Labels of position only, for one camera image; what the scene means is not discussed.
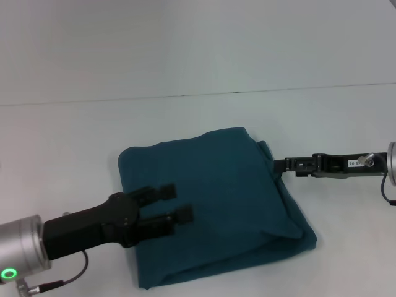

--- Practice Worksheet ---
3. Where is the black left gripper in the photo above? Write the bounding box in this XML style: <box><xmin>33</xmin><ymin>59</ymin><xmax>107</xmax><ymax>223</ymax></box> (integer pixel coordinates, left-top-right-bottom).
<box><xmin>42</xmin><ymin>183</ymin><xmax>194</xmax><ymax>261</ymax></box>

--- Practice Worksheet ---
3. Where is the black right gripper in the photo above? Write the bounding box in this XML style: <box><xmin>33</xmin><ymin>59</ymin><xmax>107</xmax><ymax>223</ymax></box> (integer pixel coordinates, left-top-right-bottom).
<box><xmin>273</xmin><ymin>151</ymin><xmax>389</xmax><ymax>179</ymax></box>

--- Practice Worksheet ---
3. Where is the teal blue shirt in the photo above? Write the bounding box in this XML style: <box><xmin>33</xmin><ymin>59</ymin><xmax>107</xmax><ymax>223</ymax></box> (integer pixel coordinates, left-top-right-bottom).
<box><xmin>117</xmin><ymin>126</ymin><xmax>319</xmax><ymax>291</ymax></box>

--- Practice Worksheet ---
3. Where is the right arm cable with plug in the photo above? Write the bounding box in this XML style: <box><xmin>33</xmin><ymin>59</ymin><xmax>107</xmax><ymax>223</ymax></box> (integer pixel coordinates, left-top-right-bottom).
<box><xmin>364</xmin><ymin>153</ymin><xmax>396</xmax><ymax>206</ymax></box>

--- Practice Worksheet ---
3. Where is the arm cable with plug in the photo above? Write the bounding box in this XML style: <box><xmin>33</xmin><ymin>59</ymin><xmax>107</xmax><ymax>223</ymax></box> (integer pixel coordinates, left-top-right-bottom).
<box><xmin>364</xmin><ymin>153</ymin><xmax>396</xmax><ymax>206</ymax></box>
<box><xmin>15</xmin><ymin>249</ymin><xmax>90</xmax><ymax>295</ymax></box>

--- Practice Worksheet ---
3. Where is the left arm cable with plug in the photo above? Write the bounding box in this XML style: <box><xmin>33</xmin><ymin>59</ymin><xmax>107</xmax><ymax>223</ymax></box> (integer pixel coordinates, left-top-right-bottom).
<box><xmin>15</xmin><ymin>249</ymin><xmax>90</xmax><ymax>295</ymax></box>

